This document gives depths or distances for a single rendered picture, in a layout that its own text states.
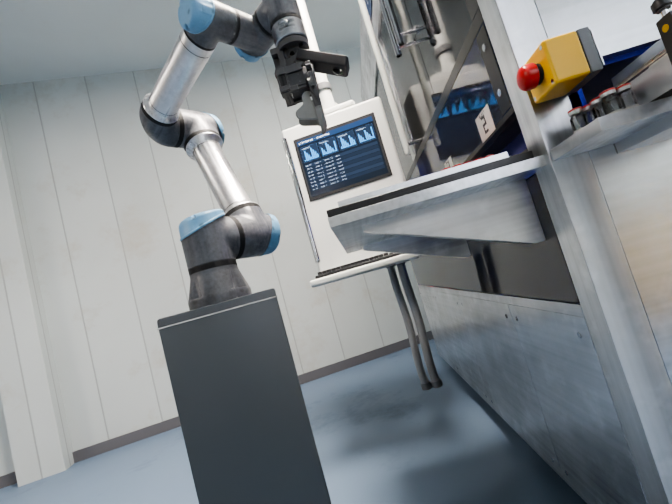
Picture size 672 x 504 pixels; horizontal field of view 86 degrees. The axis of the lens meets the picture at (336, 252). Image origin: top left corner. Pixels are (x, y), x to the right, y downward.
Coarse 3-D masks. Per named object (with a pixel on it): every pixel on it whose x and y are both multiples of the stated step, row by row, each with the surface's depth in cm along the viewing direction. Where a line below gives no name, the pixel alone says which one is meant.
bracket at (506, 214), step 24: (480, 192) 73; (504, 192) 73; (528, 192) 73; (408, 216) 74; (432, 216) 74; (456, 216) 73; (480, 216) 73; (504, 216) 73; (528, 216) 72; (480, 240) 74; (504, 240) 72; (528, 240) 72
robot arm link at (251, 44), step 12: (240, 12) 82; (240, 24) 81; (252, 24) 83; (240, 36) 83; (252, 36) 84; (264, 36) 85; (240, 48) 87; (252, 48) 87; (264, 48) 88; (252, 60) 91
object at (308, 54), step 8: (296, 56) 78; (304, 56) 78; (312, 56) 78; (320, 56) 78; (328, 56) 78; (336, 56) 77; (344, 56) 77; (320, 64) 79; (328, 64) 78; (336, 64) 77; (344, 64) 77; (320, 72) 82; (328, 72) 81; (336, 72) 79; (344, 72) 80
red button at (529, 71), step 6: (522, 66) 58; (528, 66) 57; (534, 66) 57; (522, 72) 58; (528, 72) 57; (534, 72) 57; (516, 78) 60; (522, 78) 58; (528, 78) 57; (534, 78) 57; (522, 84) 58; (528, 84) 58; (534, 84) 58; (522, 90) 59; (528, 90) 59
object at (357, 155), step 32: (320, 128) 172; (352, 128) 169; (384, 128) 167; (320, 160) 171; (352, 160) 168; (384, 160) 166; (320, 192) 170; (352, 192) 168; (320, 224) 170; (320, 256) 169; (352, 256) 167
